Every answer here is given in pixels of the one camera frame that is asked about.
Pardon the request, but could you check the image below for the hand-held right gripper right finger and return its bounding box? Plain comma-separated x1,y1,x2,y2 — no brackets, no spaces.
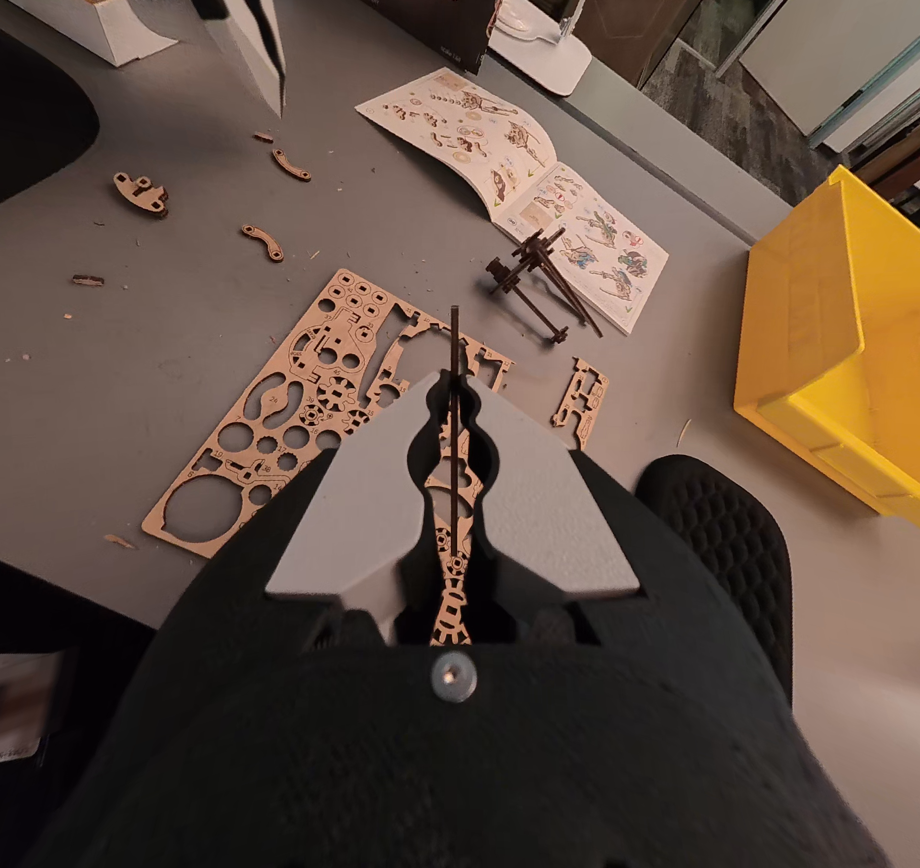
463,375,642,640

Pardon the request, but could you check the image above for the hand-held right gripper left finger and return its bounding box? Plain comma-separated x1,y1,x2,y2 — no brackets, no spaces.
264,369,459,645

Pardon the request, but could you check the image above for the thin dark wooden rod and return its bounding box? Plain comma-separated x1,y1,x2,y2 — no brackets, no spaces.
449,305,465,640

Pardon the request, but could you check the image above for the wooden parts sheet with cutouts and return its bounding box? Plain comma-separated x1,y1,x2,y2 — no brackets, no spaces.
141,267,516,648

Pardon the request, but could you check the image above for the dark wooden model assembly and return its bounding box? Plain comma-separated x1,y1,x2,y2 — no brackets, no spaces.
484,226,605,346

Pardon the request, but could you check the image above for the small wooden sheet fragment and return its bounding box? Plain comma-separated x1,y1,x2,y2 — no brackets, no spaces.
549,356,611,451

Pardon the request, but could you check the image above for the oval notched wooden piece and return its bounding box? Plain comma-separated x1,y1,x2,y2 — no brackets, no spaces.
112,171,171,220

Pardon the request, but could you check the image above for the illustrated instruction booklet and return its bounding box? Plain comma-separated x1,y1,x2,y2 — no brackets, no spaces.
355,66,671,337

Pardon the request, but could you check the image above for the white lamp base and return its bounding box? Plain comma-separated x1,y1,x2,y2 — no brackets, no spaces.
487,0,613,98

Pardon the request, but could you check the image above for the yellow plastic bin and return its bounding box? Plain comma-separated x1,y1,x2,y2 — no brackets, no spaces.
733,163,920,518

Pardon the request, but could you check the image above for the brown wooden cabinet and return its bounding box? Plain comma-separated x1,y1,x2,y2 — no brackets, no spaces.
586,0,736,90

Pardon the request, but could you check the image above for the white cabinet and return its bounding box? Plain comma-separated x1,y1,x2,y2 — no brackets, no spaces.
715,0,920,153

